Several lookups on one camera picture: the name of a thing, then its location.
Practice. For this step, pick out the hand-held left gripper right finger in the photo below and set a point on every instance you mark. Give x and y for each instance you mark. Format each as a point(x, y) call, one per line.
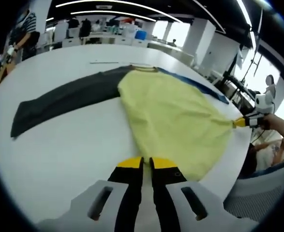
point(166, 193)

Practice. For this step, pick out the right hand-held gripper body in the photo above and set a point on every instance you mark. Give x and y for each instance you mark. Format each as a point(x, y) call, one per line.
point(265, 102)

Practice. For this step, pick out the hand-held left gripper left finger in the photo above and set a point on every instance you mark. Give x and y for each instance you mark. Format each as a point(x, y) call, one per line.
point(129, 193)

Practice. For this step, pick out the yellow blue grey garment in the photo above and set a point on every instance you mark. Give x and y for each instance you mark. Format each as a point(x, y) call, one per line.
point(170, 116)

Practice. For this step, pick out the person's right hand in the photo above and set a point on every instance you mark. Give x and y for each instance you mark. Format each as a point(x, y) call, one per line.
point(272, 120)

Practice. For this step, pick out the black desk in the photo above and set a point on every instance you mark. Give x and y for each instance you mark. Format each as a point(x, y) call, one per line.
point(238, 87)

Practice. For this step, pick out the grey office chair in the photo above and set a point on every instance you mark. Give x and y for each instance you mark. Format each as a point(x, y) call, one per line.
point(255, 193)

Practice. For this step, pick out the blue water jug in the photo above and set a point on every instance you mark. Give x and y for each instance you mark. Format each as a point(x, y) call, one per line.
point(140, 35)

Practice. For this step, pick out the white counter with cabinets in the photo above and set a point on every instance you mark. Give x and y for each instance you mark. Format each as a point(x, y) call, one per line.
point(122, 44)

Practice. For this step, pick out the long ceiling light strip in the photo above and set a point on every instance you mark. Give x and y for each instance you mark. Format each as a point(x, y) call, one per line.
point(112, 13)

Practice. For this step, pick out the brown cardboard box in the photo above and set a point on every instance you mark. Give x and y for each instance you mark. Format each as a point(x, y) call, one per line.
point(0, 78)

